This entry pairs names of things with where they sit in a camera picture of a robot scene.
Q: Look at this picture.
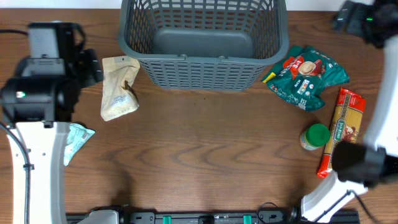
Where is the beige paper pouch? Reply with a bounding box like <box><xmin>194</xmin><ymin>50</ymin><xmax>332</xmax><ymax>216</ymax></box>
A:
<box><xmin>101</xmin><ymin>55</ymin><xmax>140</xmax><ymax>121</ymax></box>

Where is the green coffee sachet bag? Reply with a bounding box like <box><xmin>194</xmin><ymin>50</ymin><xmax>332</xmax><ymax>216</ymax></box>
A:
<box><xmin>262</xmin><ymin>45</ymin><xmax>350</xmax><ymax>111</ymax></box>

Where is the red spaghetti pack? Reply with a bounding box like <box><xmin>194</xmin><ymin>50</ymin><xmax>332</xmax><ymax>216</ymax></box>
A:
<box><xmin>317</xmin><ymin>88</ymin><xmax>366</xmax><ymax>178</ymax></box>

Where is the green lid jar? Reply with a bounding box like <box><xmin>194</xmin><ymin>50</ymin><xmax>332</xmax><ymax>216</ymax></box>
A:
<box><xmin>299</xmin><ymin>123</ymin><xmax>330</xmax><ymax>151</ymax></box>

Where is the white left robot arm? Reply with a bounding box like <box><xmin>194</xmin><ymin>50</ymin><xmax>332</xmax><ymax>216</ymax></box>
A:
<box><xmin>1</xmin><ymin>21</ymin><xmax>103</xmax><ymax>223</ymax></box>

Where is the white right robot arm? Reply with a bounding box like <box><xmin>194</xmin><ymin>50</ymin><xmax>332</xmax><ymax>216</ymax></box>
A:
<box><xmin>290</xmin><ymin>0</ymin><xmax>397</xmax><ymax>223</ymax></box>

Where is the mint green small packet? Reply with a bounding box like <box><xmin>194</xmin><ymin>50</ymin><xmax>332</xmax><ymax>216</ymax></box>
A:
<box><xmin>63</xmin><ymin>123</ymin><xmax>95</xmax><ymax>166</ymax></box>

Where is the grey plastic mesh basket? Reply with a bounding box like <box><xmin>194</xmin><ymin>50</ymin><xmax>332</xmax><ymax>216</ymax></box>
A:
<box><xmin>118</xmin><ymin>0</ymin><xmax>289</xmax><ymax>91</ymax></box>

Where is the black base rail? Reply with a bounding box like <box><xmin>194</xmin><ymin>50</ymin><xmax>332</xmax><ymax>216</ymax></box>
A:
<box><xmin>65</xmin><ymin>205</ymin><xmax>361</xmax><ymax>224</ymax></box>

